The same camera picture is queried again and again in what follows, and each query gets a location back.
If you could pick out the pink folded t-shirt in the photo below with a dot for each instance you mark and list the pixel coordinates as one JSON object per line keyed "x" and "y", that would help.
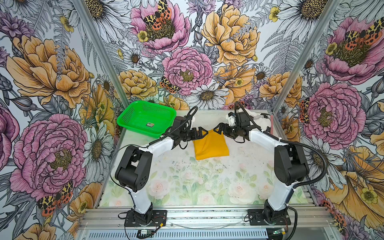
{"x": 272, "y": 124}

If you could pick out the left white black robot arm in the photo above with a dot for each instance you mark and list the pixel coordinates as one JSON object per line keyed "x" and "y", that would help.
{"x": 133, "y": 171}

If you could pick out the green plastic basket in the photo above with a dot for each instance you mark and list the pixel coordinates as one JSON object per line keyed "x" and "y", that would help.
{"x": 147, "y": 118}

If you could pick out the left aluminium corner post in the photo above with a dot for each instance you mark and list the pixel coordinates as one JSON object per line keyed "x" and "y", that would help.
{"x": 96, "y": 39}

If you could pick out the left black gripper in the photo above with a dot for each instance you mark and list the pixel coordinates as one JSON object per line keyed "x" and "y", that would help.
{"x": 200, "y": 133}

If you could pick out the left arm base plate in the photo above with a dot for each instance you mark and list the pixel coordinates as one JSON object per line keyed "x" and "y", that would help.
{"x": 153, "y": 218}

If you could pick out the white black folded t-shirt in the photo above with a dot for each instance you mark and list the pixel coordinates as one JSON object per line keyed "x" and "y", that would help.
{"x": 261, "y": 120}

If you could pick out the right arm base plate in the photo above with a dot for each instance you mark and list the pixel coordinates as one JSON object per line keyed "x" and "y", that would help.
{"x": 267, "y": 217}

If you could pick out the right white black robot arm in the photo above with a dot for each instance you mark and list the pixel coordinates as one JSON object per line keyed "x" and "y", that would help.
{"x": 290, "y": 163}

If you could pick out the aluminium front rail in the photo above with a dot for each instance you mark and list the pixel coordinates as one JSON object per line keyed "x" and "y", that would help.
{"x": 203, "y": 217}

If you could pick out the white vented cable duct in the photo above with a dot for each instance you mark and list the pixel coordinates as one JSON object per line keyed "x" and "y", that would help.
{"x": 182, "y": 234}

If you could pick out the right aluminium corner post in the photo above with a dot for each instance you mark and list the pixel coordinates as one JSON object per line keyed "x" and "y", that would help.
{"x": 322, "y": 25}

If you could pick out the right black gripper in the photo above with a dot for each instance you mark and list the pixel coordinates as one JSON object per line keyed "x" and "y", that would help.
{"x": 220, "y": 125}

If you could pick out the yellow t-shirt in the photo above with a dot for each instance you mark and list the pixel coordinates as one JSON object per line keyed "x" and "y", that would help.
{"x": 211, "y": 146}

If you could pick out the aluminium corner post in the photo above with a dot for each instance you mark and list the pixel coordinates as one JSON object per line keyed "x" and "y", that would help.
{"x": 322, "y": 25}
{"x": 96, "y": 39}

